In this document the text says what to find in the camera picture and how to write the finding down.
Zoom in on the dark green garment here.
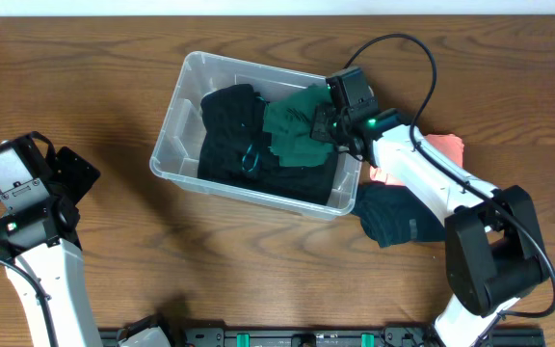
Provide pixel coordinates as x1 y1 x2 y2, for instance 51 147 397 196
237 84 334 176

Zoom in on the large black garment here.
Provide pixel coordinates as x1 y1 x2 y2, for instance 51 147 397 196
198 144 338 205

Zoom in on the small black garment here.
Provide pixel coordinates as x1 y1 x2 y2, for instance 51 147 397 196
198 84 273 182

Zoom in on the pink garment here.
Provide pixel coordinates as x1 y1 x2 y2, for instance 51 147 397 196
369 134 464 186

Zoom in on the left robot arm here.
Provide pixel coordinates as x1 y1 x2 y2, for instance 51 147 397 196
0 131 102 346

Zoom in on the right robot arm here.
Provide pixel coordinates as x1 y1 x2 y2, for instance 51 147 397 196
310 102 555 346

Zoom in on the clear plastic storage bin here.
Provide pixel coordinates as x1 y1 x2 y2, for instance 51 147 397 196
149 51 361 220

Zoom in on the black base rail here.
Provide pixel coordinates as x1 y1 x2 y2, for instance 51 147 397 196
178 326 546 347

